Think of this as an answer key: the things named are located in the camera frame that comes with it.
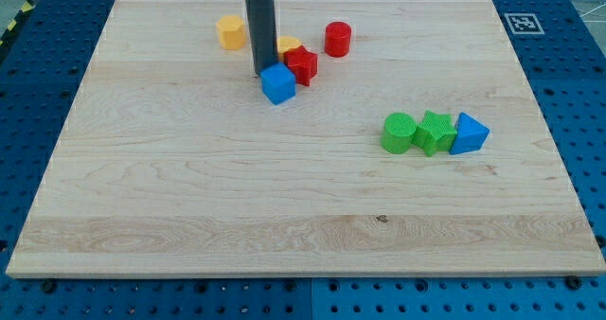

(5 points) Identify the red star block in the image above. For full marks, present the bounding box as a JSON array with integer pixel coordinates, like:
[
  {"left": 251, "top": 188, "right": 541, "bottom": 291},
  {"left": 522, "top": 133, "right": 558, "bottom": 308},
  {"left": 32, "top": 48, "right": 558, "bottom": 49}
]
[{"left": 284, "top": 45, "right": 318, "bottom": 86}]

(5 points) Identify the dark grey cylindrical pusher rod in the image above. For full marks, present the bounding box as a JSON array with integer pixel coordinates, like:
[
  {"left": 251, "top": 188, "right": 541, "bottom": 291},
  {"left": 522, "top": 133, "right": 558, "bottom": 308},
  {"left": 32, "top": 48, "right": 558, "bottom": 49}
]
[{"left": 244, "top": 0, "right": 278, "bottom": 76}]

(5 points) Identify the red cylinder block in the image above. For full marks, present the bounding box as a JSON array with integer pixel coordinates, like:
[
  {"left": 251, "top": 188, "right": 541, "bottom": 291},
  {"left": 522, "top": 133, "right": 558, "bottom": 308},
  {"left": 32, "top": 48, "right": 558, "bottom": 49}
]
[{"left": 324, "top": 21, "right": 352, "bottom": 58}]

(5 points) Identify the white fiducial marker tag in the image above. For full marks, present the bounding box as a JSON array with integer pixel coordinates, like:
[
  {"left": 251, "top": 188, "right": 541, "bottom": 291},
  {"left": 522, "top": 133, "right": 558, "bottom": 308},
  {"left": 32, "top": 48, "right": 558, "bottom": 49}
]
[{"left": 505, "top": 13, "right": 544, "bottom": 35}]

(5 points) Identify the yellow cylinder block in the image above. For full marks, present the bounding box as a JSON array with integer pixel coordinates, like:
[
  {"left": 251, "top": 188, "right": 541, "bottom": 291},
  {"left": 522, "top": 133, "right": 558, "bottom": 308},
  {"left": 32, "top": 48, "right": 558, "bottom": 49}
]
[{"left": 276, "top": 36, "right": 302, "bottom": 62}]

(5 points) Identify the green star block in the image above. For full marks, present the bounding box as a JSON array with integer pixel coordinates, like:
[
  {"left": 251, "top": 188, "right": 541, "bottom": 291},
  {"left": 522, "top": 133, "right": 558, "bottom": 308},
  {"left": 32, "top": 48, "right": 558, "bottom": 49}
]
[{"left": 413, "top": 110, "right": 457, "bottom": 156}]

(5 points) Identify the light wooden board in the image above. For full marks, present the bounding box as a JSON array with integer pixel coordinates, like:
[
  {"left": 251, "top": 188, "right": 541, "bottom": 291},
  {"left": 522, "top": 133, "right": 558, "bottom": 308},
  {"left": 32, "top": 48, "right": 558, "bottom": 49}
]
[{"left": 7, "top": 0, "right": 605, "bottom": 278}]

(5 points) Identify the blue cube block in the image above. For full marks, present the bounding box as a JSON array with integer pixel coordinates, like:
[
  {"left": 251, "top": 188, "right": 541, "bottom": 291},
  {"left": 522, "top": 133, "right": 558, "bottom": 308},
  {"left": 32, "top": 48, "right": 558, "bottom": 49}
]
[{"left": 260, "top": 62, "right": 295, "bottom": 105}]

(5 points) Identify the blue triangle block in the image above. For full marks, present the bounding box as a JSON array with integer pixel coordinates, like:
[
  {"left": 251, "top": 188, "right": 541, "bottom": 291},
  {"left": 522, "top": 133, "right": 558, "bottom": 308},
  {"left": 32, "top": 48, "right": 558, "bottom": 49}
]
[{"left": 449, "top": 113, "right": 490, "bottom": 154}]

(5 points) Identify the green cylinder block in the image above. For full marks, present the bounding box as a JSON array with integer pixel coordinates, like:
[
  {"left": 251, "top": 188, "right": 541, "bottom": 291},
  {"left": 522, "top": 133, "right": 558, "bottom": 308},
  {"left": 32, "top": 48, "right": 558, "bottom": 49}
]
[{"left": 380, "top": 113, "right": 417, "bottom": 154}]

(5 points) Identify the yellow hexagon block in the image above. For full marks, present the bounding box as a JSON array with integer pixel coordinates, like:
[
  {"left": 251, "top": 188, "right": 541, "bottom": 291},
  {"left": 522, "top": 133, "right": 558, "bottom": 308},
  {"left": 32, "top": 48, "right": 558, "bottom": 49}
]
[{"left": 216, "top": 15, "right": 247, "bottom": 50}]

